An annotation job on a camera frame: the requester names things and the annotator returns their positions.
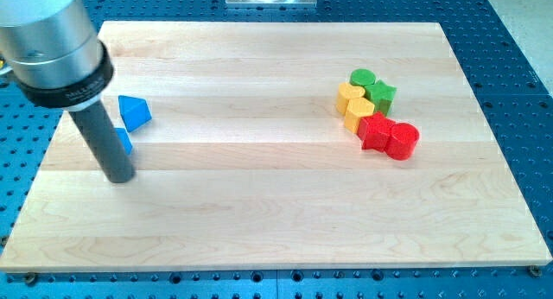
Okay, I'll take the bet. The board clamp screw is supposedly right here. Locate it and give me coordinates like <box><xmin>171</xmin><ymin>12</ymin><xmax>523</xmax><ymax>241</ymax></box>
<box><xmin>527</xmin><ymin>265</ymin><xmax>542</xmax><ymax>278</ymax></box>
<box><xmin>22</xmin><ymin>272</ymin><xmax>37</xmax><ymax>285</ymax></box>

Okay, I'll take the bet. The red cylinder block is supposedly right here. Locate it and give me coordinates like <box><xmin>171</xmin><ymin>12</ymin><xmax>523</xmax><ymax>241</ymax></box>
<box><xmin>385</xmin><ymin>123</ymin><xmax>420</xmax><ymax>161</ymax></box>

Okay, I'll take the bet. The blue cube block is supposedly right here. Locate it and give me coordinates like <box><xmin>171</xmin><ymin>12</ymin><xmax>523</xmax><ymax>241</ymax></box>
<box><xmin>115</xmin><ymin>128</ymin><xmax>133</xmax><ymax>155</ymax></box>

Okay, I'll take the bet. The green cylinder block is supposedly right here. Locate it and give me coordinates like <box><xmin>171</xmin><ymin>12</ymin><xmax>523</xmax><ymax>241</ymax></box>
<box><xmin>349</xmin><ymin>68</ymin><xmax>377</xmax><ymax>86</ymax></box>

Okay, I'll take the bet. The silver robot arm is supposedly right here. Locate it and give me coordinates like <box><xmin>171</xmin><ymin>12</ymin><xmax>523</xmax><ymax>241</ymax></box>
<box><xmin>1</xmin><ymin>0</ymin><xmax>113</xmax><ymax>111</ymax></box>

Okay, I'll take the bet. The blue triangular prism block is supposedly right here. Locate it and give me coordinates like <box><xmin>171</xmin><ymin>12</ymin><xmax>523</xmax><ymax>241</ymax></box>
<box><xmin>118</xmin><ymin>95</ymin><xmax>152</xmax><ymax>132</ymax></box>

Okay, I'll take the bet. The right board clamp screw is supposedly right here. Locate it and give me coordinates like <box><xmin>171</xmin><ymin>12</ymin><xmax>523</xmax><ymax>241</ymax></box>
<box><xmin>527</xmin><ymin>265</ymin><xmax>542</xmax><ymax>278</ymax></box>

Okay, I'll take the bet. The green star block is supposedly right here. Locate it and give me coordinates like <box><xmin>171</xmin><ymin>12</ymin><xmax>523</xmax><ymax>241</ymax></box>
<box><xmin>364</xmin><ymin>80</ymin><xmax>397</xmax><ymax>117</ymax></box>

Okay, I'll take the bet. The yellow heart block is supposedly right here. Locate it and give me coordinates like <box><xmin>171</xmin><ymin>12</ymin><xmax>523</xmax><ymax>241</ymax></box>
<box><xmin>335</xmin><ymin>82</ymin><xmax>365</xmax><ymax>116</ymax></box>

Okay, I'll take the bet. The red star block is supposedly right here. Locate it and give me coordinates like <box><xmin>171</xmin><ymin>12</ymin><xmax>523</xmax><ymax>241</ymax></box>
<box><xmin>357</xmin><ymin>111</ymin><xmax>396</xmax><ymax>152</ymax></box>

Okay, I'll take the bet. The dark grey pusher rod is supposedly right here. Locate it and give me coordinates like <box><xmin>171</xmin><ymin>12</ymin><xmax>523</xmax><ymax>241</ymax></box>
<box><xmin>69</xmin><ymin>100</ymin><xmax>135</xmax><ymax>183</ymax></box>

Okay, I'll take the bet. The light wooden board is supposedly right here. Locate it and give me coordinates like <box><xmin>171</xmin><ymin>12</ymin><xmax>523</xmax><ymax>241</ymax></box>
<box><xmin>1</xmin><ymin>22</ymin><xmax>551</xmax><ymax>272</ymax></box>

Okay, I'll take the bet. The left board clamp screw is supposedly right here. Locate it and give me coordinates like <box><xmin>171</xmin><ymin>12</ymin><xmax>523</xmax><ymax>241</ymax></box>
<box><xmin>22</xmin><ymin>272</ymin><xmax>37</xmax><ymax>285</ymax></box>

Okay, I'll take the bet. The yellow pentagon block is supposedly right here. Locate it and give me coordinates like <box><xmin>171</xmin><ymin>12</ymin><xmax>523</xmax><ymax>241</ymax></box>
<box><xmin>344</xmin><ymin>98</ymin><xmax>375</xmax><ymax>134</ymax></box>

